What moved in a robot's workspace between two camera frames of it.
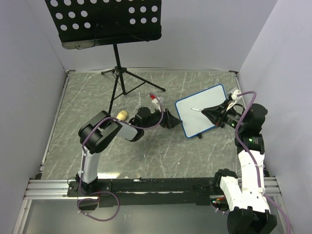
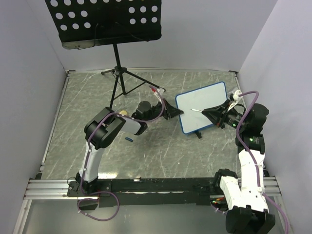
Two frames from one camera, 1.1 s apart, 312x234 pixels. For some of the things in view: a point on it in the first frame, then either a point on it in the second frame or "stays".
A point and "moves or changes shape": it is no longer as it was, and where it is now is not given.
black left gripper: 172,120 to 170,110
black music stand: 82,24 stays
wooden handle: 122,115 stays
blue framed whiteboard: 194,122 moves or changes shape
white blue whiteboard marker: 198,109 stays
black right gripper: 213,113 stays
